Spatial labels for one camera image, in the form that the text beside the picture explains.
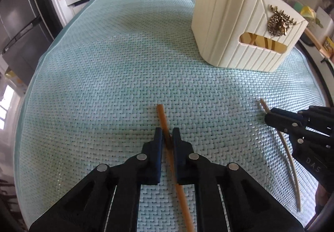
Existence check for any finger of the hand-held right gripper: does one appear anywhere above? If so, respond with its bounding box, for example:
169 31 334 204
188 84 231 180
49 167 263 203
298 106 334 141
264 107 305 135

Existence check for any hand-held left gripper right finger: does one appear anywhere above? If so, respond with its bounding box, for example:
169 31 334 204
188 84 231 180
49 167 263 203
172 128 305 232

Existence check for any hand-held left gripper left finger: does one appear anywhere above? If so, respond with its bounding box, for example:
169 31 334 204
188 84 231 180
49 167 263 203
29 128 164 232

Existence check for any pale curved wooden chopstick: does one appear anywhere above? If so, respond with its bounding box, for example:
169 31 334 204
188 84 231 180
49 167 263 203
259 99 302 212

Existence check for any dark brown wooden chopstick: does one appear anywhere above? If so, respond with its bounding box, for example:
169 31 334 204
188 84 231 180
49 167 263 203
156 104 195 232

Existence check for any cream ribbed utensil holder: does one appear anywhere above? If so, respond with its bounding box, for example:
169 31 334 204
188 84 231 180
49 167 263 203
191 0 306 73

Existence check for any yellow snack packet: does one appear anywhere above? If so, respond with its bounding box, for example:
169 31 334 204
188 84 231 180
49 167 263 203
323 36 334 55

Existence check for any wooden cutting board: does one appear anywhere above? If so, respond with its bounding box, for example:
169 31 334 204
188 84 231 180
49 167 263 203
300 27 334 58

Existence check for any teal woven table mat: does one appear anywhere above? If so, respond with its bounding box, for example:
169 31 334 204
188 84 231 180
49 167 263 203
13 0 327 232

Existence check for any white kitchen tool container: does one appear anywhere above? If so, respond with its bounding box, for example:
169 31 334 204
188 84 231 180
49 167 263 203
315 6 334 37

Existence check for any yellow green plastic bag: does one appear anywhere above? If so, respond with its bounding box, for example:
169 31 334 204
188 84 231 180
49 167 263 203
300 6 322 25

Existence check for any dark grey refrigerator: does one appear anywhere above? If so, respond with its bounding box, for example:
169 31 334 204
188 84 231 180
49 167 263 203
0 0 56 85

